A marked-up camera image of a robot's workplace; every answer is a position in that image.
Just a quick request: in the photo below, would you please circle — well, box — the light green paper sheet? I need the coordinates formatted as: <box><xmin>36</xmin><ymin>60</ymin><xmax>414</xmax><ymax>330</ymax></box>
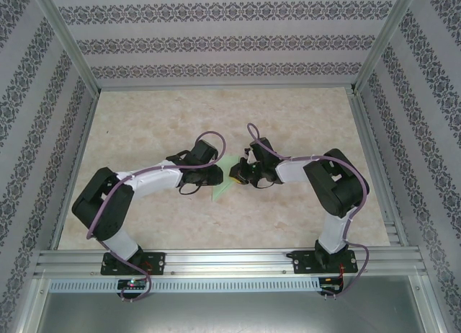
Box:
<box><xmin>210</xmin><ymin>155</ymin><xmax>241</xmax><ymax>203</ymax></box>

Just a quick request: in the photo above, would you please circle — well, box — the right aluminium side rail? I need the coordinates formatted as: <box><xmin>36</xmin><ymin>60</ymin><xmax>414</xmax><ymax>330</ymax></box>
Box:
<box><xmin>347</xmin><ymin>89</ymin><xmax>408</xmax><ymax>247</ymax></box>

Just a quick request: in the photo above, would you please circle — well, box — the right aluminium frame post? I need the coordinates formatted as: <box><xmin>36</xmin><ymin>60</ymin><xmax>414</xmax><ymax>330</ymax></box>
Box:
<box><xmin>351</xmin><ymin>0</ymin><xmax>421</xmax><ymax>94</ymax></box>

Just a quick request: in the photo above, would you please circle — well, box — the left small circuit board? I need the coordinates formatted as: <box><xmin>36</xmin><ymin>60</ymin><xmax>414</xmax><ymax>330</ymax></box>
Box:
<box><xmin>118</xmin><ymin>279</ymin><xmax>147</xmax><ymax>290</ymax></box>

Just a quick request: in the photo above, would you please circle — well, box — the left aluminium side rail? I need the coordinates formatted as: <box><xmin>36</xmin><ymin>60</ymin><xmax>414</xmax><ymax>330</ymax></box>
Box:
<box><xmin>50</xmin><ymin>91</ymin><xmax>100</xmax><ymax>249</ymax></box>

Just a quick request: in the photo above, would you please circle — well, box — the slotted grey cable duct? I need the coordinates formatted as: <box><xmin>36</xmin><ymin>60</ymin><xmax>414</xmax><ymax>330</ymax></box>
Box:
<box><xmin>48</xmin><ymin>277</ymin><xmax>321</xmax><ymax>293</ymax></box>

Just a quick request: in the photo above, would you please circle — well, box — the sheet metal panel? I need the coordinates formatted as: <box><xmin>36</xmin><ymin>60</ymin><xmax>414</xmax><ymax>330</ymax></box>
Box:
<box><xmin>32</xmin><ymin>291</ymin><xmax>439</xmax><ymax>333</ymax></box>

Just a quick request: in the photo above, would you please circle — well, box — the right small circuit board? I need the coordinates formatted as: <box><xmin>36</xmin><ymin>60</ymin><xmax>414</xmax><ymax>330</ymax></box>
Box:
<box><xmin>321</xmin><ymin>277</ymin><xmax>345</xmax><ymax>294</ymax></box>

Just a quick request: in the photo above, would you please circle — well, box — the left aluminium frame post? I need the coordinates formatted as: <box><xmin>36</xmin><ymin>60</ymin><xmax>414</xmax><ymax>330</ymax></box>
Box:
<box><xmin>31</xmin><ymin>0</ymin><xmax>102</xmax><ymax>94</ymax></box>

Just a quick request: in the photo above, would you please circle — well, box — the aluminium mounting rail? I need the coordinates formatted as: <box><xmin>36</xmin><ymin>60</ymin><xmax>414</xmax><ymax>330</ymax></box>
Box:
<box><xmin>34</xmin><ymin>249</ymin><xmax>428</xmax><ymax>277</ymax></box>

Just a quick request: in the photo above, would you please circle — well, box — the small circuit board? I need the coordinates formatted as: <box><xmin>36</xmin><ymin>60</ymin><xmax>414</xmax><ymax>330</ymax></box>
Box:
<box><xmin>321</xmin><ymin>277</ymin><xmax>345</xmax><ymax>294</ymax></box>
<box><xmin>118</xmin><ymin>279</ymin><xmax>147</xmax><ymax>290</ymax></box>

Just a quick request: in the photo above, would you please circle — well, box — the aluminium frame post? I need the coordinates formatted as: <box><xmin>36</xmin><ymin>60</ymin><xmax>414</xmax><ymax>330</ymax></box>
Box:
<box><xmin>31</xmin><ymin>0</ymin><xmax>102</xmax><ymax>94</ymax></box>
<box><xmin>351</xmin><ymin>0</ymin><xmax>421</xmax><ymax>94</ymax></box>

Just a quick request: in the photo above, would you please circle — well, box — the aluminium side rail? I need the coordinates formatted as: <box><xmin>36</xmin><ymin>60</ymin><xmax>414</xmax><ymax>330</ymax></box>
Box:
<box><xmin>50</xmin><ymin>91</ymin><xmax>100</xmax><ymax>249</ymax></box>
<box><xmin>347</xmin><ymin>89</ymin><xmax>408</xmax><ymax>247</ymax></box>

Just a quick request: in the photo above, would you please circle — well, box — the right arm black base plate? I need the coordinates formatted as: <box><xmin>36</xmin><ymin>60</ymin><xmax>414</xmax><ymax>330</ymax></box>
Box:
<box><xmin>292</xmin><ymin>249</ymin><xmax>359</xmax><ymax>275</ymax></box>

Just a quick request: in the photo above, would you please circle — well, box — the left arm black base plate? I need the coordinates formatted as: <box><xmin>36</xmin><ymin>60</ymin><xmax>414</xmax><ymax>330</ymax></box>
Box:
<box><xmin>100</xmin><ymin>252</ymin><xmax>166</xmax><ymax>276</ymax></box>

